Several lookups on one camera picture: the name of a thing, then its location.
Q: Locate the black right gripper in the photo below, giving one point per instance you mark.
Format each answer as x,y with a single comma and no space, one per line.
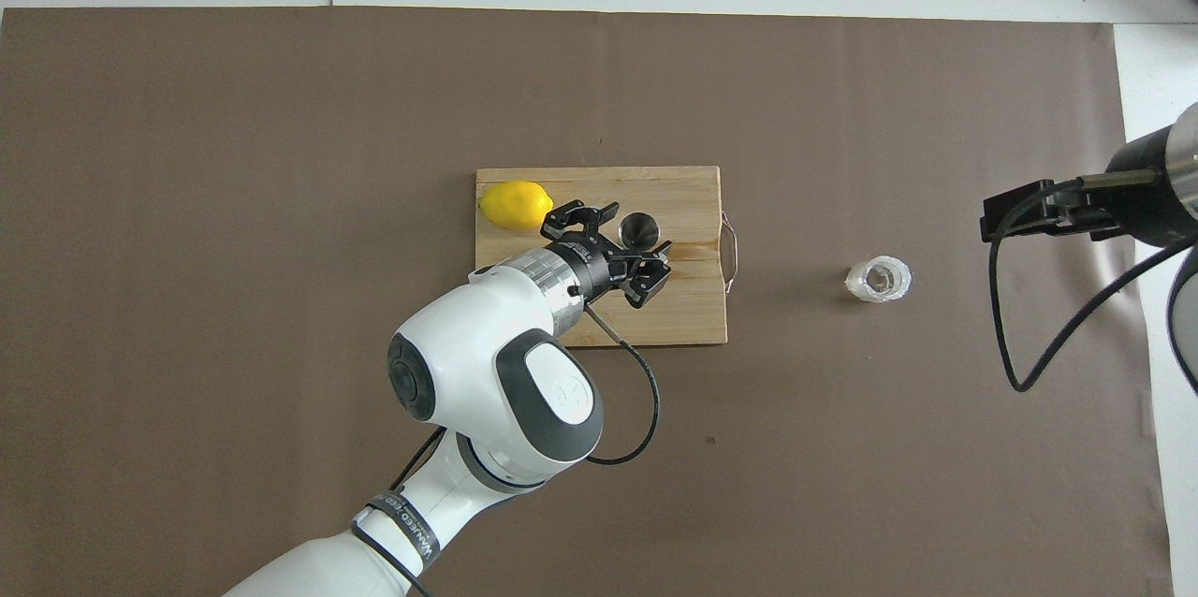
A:
1146,204

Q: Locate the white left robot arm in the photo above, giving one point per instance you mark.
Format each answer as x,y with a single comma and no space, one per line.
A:
468,363

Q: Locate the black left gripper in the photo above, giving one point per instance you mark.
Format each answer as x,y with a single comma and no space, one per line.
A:
590,268

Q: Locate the clear plastic cup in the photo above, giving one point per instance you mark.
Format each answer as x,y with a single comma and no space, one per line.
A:
878,280

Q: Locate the yellow lemon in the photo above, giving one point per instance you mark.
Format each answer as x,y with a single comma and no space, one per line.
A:
515,205

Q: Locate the brown paper table mat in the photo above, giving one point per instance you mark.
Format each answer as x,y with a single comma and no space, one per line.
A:
234,204

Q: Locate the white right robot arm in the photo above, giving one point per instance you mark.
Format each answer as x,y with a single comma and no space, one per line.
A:
1189,148

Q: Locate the steel jigger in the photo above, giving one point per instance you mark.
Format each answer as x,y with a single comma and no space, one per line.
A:
639,227

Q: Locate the wooden cutting board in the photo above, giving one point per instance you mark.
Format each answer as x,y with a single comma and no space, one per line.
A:
693,307

